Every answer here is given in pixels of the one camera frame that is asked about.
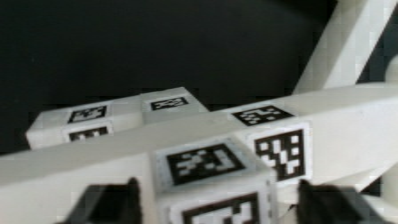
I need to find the white chair backrest part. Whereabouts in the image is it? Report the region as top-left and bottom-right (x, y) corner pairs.
(0, 83), (398, 224)

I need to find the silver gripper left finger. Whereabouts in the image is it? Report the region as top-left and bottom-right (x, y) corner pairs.
(61, 178), (143, 224)

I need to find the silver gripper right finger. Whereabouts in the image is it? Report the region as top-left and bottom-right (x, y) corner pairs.
(297, 180), (393, 224)

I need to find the white chair leg with tag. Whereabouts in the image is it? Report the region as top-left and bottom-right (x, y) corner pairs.
(27, 97), (144, 149)

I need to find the white L-shaped fence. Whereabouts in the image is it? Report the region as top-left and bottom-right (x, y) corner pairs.
(294, 0), (398, 94)

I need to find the white tagged cube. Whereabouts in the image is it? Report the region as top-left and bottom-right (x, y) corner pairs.
(153, 136), (278, 224)

